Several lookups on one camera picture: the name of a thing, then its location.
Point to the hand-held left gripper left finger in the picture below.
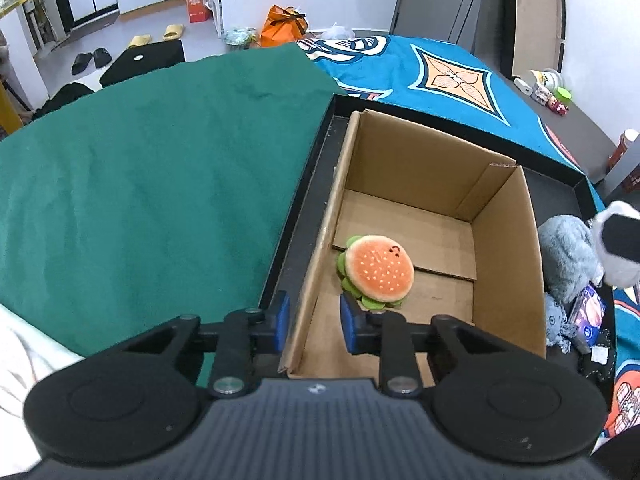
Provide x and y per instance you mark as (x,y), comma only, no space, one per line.
(282,317)

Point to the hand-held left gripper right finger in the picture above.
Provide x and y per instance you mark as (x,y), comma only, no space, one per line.
(347,327)

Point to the burger plush toy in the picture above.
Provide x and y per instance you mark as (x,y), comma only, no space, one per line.
(380,270)

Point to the black shallow tray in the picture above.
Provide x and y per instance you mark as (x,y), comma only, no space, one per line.
(305,240)

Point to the cardboard box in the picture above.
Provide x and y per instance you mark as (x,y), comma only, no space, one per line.
(400,170)

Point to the denim heart cushion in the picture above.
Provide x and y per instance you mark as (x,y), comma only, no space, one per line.
(556,320)

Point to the grey plush toy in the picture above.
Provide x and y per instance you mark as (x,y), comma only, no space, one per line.
(565,250)

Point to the blue tissue pack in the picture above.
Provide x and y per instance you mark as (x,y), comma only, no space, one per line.
(590,310)

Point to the green cloth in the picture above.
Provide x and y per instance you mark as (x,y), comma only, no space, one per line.
(150,185)

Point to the white cloth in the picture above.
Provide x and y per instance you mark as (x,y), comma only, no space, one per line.
(20,360)

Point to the blue printed blanket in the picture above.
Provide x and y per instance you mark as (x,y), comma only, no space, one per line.
(400,65)

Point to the white and black plush toy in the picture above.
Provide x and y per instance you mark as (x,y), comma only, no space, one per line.
(622,267)

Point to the clear plastic bag with greens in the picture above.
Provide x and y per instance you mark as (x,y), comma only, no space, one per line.
(240,37)

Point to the orange bag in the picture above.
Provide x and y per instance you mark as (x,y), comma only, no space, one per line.
(282,27)

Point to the white plastic bag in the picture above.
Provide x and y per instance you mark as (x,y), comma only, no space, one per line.
(337,32)

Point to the black case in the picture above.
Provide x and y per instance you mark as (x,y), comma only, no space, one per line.
(145,60)

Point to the white small box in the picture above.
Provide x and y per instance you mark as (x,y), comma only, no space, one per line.
(522,85)

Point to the row of small figurines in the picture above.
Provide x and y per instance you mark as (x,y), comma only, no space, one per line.
(550,101)

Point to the dark cloth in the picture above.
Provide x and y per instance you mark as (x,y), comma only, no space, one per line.
(65,95)

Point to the black slipper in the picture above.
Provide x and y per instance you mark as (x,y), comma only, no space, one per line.
(102,57)
(82,63)

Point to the white cup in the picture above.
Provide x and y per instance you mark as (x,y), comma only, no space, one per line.
(547,80)

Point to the green small container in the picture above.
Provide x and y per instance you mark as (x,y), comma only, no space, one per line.
(564,94)

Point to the orange carton box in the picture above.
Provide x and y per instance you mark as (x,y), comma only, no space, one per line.
(196,5)

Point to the red can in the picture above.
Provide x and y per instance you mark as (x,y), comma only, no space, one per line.
(625,150)

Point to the grey cabinet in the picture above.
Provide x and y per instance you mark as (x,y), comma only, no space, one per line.
(440,0)

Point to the yellow metal rack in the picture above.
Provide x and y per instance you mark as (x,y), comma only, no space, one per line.
(10,110)

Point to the black framed cardboard board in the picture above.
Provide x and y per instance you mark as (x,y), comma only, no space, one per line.
(535,10)

